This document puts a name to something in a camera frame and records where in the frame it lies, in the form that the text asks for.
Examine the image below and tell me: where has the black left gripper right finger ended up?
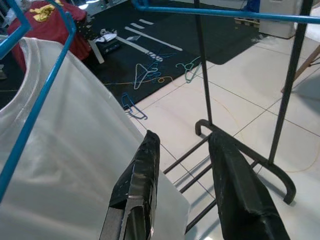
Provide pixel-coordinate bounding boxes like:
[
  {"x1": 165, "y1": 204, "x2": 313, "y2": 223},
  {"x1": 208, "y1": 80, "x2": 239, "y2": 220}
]
[{"x1": 207, "y1": 131, "x2": 291, "y2": 240}]

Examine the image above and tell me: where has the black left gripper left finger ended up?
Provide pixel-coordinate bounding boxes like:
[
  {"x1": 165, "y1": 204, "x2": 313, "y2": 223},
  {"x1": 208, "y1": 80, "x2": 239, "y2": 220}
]
[{"x1": 99, "y1": 129, "x2": 161, "y2": 240}]

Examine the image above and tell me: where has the blue plastic hanger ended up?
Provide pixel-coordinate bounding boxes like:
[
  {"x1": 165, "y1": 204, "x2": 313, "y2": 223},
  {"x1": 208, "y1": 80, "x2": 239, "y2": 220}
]
[
  {"x1": 131, "y1": 0, "x2": 320, "y2": 25},
  {"x1": 0, "y1": 0, "x2": 35, "y2": 60},
  {"x1": 0, "y1": 0, "x2": 77, "y2": 202}
]

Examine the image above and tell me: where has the white T-shirt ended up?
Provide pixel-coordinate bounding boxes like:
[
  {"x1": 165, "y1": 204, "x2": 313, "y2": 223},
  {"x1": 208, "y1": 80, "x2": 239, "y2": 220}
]
[{"x1": 0, "y1": 37, "x2": 191, "y2": 240}]

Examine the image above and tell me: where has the black metal clothes rack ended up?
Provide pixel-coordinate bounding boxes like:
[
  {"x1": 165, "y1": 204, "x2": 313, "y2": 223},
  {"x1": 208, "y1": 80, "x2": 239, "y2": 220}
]
[{"x1": 163, "y1": 0, "x2": 313, "y2": 227}]

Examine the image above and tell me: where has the black floor mat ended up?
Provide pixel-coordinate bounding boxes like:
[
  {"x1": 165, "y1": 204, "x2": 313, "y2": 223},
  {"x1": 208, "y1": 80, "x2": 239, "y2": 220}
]
[{"x1": 0, "y1": 0, "x2": 262, "y2": 113}]

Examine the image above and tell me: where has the wooden pallet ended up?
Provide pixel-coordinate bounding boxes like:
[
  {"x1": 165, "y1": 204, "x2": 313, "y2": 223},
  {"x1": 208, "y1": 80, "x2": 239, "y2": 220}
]
[{"x1": 233, "y1": 16, "x2": 261, "y2": 28}]

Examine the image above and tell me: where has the red table cloth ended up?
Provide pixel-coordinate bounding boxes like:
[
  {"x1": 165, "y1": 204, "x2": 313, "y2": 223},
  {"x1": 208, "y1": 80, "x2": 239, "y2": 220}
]
[{"x1": 6, "y1": 0, "x2": 91, "y2": 73}]

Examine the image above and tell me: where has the yellow crumpled cloth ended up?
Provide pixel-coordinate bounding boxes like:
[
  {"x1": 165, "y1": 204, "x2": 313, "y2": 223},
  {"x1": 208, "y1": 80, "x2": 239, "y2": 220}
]
[{"x1": 29, "y1": 4, "x2": 56, "y2": 21}]

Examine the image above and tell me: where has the thin blue wire hanger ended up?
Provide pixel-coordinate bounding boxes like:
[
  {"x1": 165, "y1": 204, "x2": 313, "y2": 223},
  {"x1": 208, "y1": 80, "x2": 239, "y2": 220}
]
[
  {"x1": 121, "y1": 92, "x2": 148, "y2": 121},
  {"x1": 148, "y1": 46, "x2": 175, "y2": 63}
]

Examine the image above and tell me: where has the pale teal wire hanger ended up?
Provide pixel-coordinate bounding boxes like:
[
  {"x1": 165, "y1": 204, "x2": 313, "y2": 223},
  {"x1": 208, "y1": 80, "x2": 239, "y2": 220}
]
[{"x1": 134, "y1": 63, "x2": 162, "y2": 90}]

